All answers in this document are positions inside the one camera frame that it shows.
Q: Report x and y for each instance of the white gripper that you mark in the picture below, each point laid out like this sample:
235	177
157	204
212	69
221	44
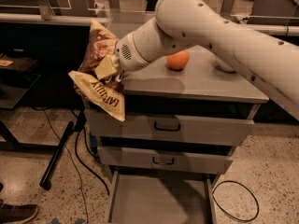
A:
125	56

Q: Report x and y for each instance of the brown chip bag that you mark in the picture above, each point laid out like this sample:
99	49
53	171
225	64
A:
106	93

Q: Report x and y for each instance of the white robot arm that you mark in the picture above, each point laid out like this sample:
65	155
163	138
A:
270	64

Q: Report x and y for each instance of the top grey drawer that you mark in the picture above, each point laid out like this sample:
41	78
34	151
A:
173	128

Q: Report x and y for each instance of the grey drawer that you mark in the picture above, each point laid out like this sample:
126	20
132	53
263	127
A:
171	161
160	197
173	128

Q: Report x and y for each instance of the grey drawer cabinet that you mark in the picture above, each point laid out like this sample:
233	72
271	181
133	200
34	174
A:
199	90

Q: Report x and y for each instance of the middle grey drawer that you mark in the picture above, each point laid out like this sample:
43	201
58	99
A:
171	161

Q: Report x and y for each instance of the bottom grey drawer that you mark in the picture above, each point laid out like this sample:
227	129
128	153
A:
160	197

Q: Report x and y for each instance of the orange fruit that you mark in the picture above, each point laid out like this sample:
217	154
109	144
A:
178	60

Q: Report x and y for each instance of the black side table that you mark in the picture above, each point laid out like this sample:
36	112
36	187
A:
9	100

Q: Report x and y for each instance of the black metal stand leg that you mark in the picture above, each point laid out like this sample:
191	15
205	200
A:
45	180

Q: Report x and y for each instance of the dark shoe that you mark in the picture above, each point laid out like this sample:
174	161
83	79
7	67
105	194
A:
17	214

